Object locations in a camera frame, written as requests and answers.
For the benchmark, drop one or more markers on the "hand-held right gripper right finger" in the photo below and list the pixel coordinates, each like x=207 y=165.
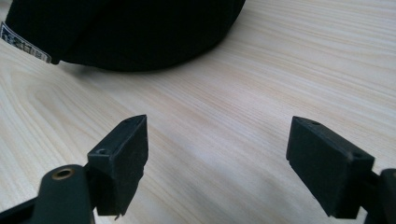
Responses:
x=327 y=168

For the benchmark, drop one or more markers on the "black cap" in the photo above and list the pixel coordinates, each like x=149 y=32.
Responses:
x=124 y=31

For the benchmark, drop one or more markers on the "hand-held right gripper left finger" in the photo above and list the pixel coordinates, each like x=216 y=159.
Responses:
x=120 y=174

